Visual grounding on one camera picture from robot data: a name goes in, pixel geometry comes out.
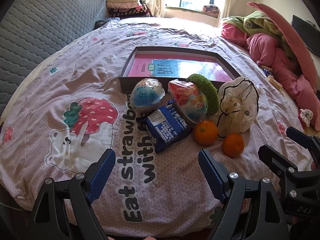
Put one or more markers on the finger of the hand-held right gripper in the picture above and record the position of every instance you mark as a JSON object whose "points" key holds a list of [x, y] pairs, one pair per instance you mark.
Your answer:
{"points": [[270, 156], [297, 135]]}

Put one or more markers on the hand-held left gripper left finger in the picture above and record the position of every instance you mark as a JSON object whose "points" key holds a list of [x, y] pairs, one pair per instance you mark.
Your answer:
{"points": [[102, 176]]}

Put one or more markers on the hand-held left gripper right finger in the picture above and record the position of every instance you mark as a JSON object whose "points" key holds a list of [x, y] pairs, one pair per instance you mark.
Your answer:
{"points": [[212, 177]]}

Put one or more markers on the orange mandarin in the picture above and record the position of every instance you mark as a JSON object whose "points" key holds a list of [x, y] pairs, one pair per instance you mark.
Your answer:
{"points": [[233, 145], [205, 132]]}

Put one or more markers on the white frilly hair accessory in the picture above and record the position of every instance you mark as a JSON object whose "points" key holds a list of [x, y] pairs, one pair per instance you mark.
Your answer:
{"points": [[237, 110]]}

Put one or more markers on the blue cookie packet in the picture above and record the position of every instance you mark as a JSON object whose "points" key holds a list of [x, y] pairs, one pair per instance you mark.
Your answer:
{"points": [[165, 127]]}

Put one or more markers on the red toy egg capsule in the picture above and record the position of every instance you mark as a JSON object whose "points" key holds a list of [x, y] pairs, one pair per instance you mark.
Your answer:
{"points": [[185, 97]]}

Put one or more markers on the blue toy egg capsule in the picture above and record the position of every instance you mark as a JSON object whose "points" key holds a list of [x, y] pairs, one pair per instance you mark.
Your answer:
{"points": [[148, 96]]}

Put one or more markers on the brown shallow cardboard box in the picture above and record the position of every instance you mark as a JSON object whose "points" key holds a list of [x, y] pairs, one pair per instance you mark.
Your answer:
{"points": [[127, 85]]}

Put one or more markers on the floral white cloth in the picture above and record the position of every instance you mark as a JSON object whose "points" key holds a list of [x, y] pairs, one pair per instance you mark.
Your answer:
{"points": [[306, 116]]}

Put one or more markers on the long yellow snack packet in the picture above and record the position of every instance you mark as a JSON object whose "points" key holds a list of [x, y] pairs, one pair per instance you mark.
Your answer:
{"points": [[275, 83]]}

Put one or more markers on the small blue snack packet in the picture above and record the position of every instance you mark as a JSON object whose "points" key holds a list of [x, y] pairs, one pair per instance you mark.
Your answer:
{"points": [[268, 72]]}

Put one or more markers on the small yellow snack packet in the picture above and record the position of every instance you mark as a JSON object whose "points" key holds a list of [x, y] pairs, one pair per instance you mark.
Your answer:
{"points": [[264, 68]]}

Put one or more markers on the pink quilt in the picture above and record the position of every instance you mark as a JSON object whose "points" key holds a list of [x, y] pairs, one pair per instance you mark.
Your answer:
{"points": [[265, 47]]}

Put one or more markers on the strawberry bear printed bedsheet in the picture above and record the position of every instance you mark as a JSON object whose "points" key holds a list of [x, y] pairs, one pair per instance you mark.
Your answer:
{"points": [[75, 80]]}

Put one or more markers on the large pink cushion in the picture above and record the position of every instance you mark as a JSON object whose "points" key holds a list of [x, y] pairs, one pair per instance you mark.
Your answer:
{"points": [[287, 35]]}

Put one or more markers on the black television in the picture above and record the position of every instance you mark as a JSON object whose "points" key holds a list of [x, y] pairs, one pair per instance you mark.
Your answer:
{"points": [[303, 32]]}

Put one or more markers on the green fleece blanket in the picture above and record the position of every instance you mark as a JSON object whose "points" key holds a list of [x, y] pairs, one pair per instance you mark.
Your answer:
{"points": [[260, 22]]}

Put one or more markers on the pink and blue book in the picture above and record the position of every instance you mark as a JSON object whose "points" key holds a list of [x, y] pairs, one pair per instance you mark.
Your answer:
{"points": [[162, 66]]}

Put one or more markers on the patterned blanket on windowsill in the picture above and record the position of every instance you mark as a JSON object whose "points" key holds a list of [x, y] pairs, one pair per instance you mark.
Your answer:
{"points": [[211, 10]]}

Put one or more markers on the dark patterned cloth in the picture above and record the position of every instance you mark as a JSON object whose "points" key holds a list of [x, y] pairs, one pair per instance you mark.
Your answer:
{"points": [[105, 23]]}

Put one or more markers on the grey quilted headboard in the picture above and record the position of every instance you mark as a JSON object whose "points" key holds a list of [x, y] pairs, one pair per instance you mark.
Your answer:
{"points": [[37, 30]]}

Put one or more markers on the stack of folded blankets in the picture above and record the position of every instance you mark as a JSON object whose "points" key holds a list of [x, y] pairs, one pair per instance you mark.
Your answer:
{"points": [[125, 5]]}

